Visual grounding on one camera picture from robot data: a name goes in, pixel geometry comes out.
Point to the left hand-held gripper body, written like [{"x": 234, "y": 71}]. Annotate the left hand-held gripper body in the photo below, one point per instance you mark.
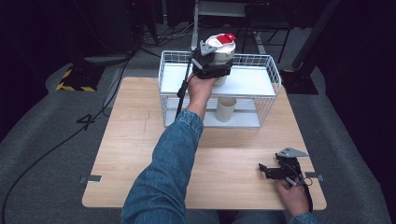
[{"x": 204, "y": 67}]

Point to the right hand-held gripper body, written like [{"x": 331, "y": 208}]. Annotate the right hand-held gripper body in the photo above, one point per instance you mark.
[{"x": 286, "y": 171}]

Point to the white cup with red lid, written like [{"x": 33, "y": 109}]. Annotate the white cup with red lid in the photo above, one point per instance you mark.
[{"x": 222, "y": 53}]

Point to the person's left hand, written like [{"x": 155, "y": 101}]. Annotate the person's left hand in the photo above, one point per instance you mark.
[{"x": 199, "y": 91}]

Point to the person's right hand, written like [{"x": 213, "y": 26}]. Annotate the person's right hand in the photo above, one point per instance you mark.
[{"x": 294, "y": 197}]

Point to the grey tape strip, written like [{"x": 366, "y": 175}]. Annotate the grey tape strip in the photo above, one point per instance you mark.
[{"x": 316, "y": 176}]

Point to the person's right leg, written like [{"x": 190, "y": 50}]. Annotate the person's right leg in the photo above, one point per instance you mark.
[{"x": 258, "y": 218}]

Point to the person's leg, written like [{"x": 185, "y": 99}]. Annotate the person's leg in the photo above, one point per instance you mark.
[
  {"x": 202, "y": 217},
  {"x": 258, "y": 218}
]

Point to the black chair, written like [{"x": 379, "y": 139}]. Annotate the black chair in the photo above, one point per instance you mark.
[{"x": 267, "y": 21}]

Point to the person's left leg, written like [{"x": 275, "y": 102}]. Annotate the person's left leg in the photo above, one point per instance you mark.
[{"x": 202, "y": 217}]

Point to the black slanted stand pole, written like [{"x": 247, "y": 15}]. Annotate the black slanted stand pole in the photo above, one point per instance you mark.
[{"x": 314, "y": 34}]

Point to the grey round stand base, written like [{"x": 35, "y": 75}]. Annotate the grey round stand base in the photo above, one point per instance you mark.
[{"x": 106, "y": 59}]

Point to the white desk frame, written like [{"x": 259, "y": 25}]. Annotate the white desk frame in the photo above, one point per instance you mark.
[{"x": 194, "y": 25}]

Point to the black square base plate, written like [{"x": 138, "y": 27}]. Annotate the black square base plate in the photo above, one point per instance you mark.
[{"x": 300, "y": 82}]

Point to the yellow black striped base plate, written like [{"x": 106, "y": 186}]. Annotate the yellow black striped base plate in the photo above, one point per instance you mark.
[{"x": 81, "y": 79}]

